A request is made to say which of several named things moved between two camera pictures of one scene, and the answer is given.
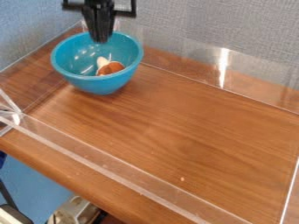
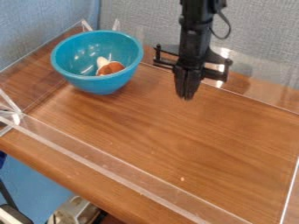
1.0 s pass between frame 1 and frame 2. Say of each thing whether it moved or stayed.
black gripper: moved
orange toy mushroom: stayed
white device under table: stayed
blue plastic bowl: stayed
